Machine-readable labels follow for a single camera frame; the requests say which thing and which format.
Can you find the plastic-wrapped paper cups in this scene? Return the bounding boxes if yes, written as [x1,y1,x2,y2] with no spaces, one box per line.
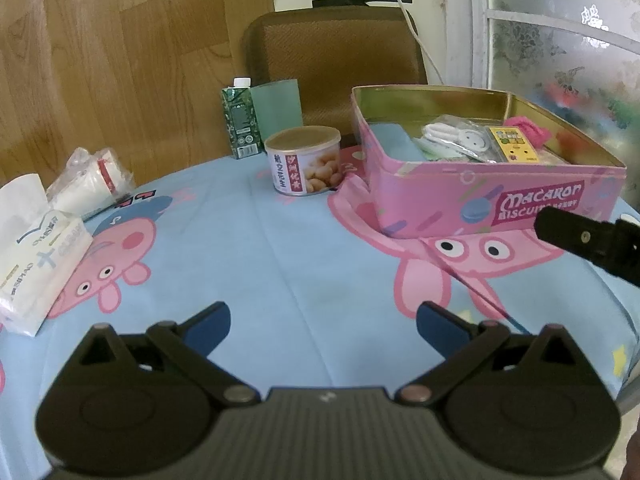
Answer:
[46,147,137,221]

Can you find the white tissue pack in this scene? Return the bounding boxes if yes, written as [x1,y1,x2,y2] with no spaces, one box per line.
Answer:
[0,174,93,337]

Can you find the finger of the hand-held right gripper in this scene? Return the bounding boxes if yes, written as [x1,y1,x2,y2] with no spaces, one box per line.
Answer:
[534,205,618,267]

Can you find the white power cable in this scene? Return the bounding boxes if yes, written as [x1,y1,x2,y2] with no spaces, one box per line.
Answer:
[375,0,443,86]

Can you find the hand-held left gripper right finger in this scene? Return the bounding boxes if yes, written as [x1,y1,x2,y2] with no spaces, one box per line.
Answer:
[397,301,576,406]

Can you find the round nut can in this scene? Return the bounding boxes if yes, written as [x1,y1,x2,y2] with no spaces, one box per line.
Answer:
[264,126,343,196]

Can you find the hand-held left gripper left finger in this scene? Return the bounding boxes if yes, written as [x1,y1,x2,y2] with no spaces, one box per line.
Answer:
[75,301,262,406]

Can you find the blue cartoon pig tablecloth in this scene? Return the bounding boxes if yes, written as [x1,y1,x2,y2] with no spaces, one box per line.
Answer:
[0,142,640,480]

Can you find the pink biscuit tin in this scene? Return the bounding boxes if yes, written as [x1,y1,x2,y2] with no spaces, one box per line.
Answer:
[351,85,627,240]

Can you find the pink towel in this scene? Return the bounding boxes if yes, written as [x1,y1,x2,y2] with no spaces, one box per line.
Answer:
[502,115,553,148]

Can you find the blue glasses case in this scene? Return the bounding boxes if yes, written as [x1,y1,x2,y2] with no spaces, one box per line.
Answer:
[369,122,426,161]

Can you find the frosted window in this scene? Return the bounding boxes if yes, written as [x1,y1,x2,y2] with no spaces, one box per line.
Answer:
[470,0,640,171]

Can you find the brown chair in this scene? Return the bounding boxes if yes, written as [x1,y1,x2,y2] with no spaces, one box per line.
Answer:
[242,6,428,133]

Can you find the green drink carton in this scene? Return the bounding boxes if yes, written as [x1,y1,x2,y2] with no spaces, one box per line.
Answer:
[221,76,263,160]

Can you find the pale green cup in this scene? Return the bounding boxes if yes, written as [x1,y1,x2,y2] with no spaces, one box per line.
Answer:
[250,79,304,133]

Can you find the yellow card box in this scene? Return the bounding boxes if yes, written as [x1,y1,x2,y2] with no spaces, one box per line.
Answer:
[486,126,543,164]

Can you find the white pouch with keyring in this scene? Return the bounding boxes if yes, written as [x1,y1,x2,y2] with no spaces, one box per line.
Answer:
[417,114,493,163]

